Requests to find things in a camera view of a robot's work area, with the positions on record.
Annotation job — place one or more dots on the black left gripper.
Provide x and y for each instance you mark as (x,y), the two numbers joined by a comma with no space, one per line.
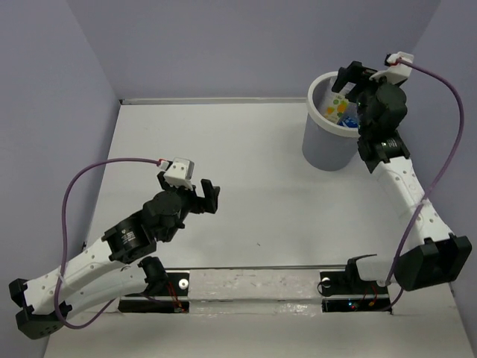
(209,203)

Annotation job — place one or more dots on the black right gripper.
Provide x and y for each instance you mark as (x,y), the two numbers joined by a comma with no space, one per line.
(358,74)

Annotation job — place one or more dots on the grey bin with white rim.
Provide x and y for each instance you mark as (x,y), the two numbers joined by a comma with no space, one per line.
(326,146)

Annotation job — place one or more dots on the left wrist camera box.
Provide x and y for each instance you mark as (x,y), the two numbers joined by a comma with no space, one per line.
(177,172)

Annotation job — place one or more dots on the blue label bottle white cap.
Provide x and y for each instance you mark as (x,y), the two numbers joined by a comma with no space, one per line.
(348,122)

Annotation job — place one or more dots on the large ribbed clear bottle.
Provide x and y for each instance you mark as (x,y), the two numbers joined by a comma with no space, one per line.
(336,105)

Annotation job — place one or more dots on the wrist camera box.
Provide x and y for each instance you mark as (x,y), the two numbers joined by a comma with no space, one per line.
(396,72)
(177,172)

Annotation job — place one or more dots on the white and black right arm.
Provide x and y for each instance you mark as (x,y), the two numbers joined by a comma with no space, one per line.
(429,253)

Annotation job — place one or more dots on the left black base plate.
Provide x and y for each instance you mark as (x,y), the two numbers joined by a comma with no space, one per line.
(172,299)

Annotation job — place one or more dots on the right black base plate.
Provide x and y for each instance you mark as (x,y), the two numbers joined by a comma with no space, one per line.
(345,292)

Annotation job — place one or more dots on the white foam strip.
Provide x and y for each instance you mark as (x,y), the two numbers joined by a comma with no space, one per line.
(244,291)

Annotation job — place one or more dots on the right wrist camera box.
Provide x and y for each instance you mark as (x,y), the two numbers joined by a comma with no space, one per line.
(396,72)

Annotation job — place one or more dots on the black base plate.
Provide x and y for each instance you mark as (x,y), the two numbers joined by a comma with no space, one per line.
(172,299)
(345,292)

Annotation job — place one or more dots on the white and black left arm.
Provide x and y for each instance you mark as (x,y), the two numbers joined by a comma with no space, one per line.
(121,262)

